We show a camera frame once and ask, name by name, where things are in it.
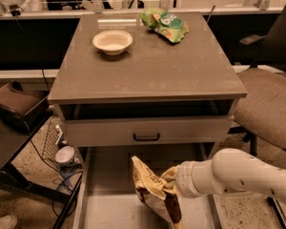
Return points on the yellow-covered gripper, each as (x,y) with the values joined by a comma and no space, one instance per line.
(183,177)

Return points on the brown chip bag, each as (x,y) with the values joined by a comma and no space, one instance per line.
(149,189)

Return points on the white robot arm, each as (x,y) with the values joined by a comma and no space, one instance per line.
(231,172)

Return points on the open middle drawer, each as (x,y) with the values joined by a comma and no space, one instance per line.
(107,198)

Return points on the grey drawer cabinet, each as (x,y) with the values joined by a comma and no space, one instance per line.
(151,78)

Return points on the green chip bag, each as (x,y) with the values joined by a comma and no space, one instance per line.
(165,23)

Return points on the brown bag on side table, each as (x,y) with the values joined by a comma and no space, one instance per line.
(21,108)

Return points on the white cup on floor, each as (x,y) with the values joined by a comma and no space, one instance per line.
(65,156)

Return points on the black bar on floor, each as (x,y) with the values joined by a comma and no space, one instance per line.
(279,212)

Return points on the beige office chair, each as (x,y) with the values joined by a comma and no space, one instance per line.
(262,113)

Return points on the white paper bowl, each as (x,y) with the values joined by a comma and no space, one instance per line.
(112,42)

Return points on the black side table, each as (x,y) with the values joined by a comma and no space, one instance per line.
(12,143)

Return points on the white shoe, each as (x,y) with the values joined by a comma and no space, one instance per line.
(8,222)

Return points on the top drawer with black handle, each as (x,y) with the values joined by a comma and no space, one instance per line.
(147,131)

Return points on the wire basket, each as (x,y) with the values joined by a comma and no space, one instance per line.
(53,142)

